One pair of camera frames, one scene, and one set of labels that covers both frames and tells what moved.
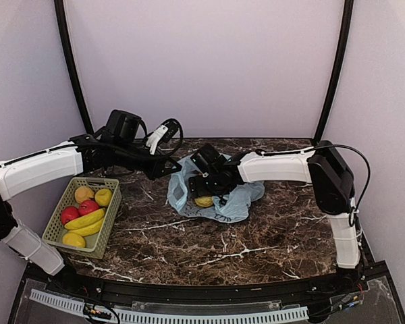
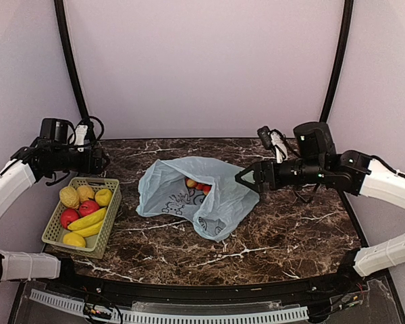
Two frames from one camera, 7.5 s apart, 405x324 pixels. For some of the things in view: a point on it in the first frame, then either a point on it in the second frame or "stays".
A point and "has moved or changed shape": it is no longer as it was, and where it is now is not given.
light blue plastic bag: (234, 208) has moved or changed shape
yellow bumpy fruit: (204, 201) → (69, 197)
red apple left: (69, 213) stays
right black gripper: (198, 188) → (260, 176)
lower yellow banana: (90, 229) stays
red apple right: (87, 206) stays
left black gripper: (157, 169) → (96, 168)
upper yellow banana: (86, 219) stays
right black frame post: (319, 134) stays
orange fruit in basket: (83, 193) stays
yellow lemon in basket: (73, 239) stays
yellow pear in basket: (103, 196) stays
